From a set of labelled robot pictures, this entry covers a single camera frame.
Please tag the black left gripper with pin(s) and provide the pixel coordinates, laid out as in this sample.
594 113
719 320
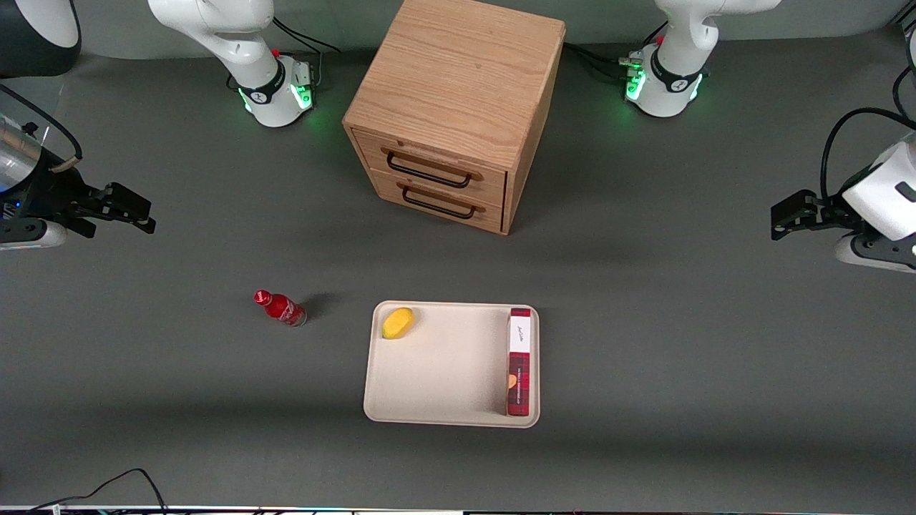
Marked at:
829 211

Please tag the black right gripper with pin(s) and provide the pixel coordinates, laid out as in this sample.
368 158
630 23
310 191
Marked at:
51 192

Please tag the red coke bottle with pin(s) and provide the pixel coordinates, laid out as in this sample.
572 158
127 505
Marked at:
283 309

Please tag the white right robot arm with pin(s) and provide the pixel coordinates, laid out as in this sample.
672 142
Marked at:
272 100

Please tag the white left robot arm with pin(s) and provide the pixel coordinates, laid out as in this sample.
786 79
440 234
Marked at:
673 86

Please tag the beige plastic tray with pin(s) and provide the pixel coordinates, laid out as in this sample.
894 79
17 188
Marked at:
444 372

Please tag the yellow lemon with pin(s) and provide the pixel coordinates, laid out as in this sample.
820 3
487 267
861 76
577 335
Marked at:
398 322

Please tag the wooden drawer front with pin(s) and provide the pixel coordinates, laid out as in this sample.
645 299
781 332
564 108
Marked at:
494 187
492 217

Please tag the red plaid carton box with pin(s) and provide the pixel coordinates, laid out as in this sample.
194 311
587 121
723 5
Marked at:
519 365

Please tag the wooden drawer cabinet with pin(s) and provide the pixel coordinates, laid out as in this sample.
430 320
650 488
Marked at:
458 79

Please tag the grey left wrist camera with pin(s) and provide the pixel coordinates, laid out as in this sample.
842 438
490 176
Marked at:
869 252

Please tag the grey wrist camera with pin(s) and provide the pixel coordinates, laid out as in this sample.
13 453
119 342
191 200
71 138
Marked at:
869 252
32 238

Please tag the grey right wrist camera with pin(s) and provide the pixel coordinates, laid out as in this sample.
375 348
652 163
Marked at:
32 238

